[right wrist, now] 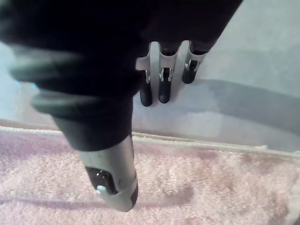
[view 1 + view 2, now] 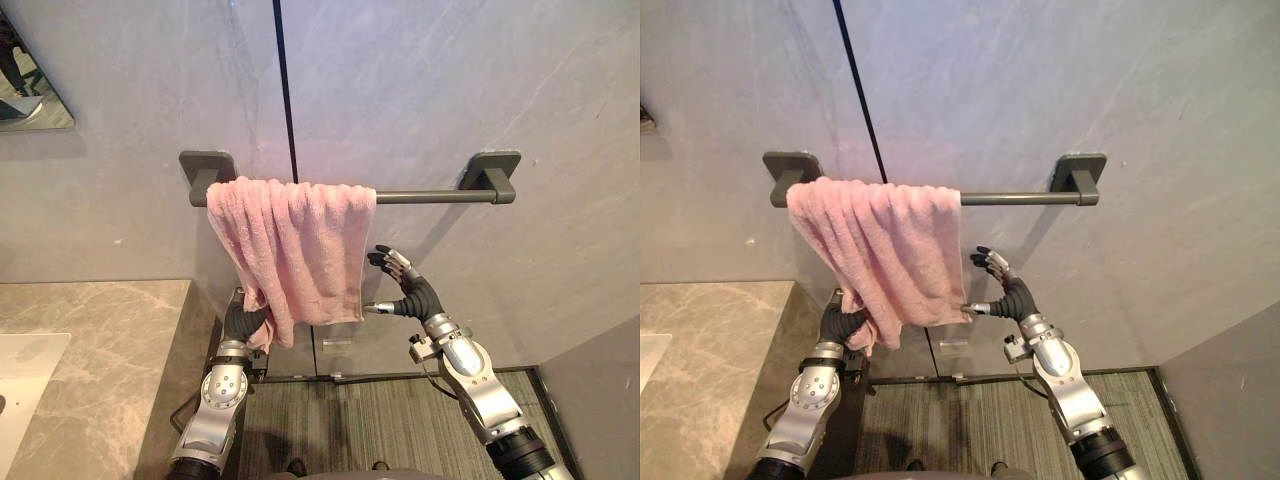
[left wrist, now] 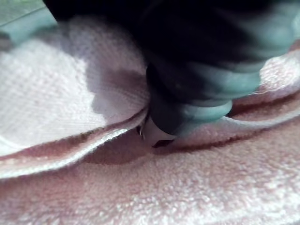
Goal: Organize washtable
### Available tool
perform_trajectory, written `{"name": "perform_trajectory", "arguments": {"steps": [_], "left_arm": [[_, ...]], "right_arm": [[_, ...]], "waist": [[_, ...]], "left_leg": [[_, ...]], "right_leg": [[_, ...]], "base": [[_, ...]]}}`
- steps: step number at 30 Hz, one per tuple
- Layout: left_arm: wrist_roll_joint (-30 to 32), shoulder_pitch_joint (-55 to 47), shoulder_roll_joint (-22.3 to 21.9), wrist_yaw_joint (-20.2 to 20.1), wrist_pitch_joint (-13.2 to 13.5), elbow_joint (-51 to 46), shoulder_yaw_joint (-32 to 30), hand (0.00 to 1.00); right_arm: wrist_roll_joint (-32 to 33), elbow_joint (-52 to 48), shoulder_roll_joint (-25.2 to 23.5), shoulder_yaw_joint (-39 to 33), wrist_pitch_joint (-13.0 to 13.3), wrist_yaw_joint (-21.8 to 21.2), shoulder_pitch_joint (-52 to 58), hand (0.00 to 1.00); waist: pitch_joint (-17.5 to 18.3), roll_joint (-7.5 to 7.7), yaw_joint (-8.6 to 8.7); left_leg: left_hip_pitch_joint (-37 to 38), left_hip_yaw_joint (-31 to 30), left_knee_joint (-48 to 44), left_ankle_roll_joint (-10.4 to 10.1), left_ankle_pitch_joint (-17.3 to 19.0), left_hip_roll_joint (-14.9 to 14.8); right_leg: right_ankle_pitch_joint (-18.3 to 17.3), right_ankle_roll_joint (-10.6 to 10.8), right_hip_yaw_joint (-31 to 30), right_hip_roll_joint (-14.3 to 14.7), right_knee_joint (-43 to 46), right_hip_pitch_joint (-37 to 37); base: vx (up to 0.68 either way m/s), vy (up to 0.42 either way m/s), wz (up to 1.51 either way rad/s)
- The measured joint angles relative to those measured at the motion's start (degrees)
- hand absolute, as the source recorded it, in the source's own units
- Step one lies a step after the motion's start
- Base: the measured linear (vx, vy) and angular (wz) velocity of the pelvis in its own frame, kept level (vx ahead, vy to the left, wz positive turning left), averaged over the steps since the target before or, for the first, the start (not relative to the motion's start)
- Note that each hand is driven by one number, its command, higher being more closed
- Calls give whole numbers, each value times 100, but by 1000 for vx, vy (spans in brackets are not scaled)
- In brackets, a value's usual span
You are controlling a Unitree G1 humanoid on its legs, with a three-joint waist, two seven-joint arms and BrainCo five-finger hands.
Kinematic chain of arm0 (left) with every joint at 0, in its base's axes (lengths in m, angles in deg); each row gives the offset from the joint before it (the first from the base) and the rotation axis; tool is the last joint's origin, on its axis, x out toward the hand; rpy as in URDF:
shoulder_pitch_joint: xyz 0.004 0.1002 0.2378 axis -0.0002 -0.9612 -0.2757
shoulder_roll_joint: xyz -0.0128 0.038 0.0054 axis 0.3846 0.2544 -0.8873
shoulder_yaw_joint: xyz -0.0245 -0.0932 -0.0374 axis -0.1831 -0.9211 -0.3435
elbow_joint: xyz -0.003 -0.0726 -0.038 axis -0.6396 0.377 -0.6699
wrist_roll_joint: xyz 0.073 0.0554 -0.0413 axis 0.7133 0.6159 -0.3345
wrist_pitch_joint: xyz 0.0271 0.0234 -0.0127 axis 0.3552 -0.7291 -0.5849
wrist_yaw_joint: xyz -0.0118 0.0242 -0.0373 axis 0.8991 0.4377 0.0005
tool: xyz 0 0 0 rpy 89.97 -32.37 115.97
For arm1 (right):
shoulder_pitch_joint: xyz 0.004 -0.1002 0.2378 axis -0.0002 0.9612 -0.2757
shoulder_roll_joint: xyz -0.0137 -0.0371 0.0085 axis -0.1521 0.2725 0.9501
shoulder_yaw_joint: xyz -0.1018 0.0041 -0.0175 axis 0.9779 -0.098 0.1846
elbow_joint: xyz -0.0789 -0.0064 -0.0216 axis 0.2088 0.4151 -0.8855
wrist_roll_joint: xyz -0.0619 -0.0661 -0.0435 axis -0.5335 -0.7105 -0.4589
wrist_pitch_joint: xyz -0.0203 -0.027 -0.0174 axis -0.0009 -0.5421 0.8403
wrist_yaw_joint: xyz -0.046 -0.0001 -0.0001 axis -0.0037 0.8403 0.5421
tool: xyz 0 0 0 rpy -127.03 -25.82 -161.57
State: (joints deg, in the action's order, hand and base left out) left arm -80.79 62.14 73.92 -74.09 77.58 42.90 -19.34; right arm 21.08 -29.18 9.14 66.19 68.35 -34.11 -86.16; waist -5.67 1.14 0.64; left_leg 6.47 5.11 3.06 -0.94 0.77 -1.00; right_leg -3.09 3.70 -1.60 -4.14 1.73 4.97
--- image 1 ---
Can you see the pink terry towel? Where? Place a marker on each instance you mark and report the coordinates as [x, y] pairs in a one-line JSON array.
[[187, 182]]

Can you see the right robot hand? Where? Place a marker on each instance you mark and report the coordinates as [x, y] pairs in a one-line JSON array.
[[98, 70]]

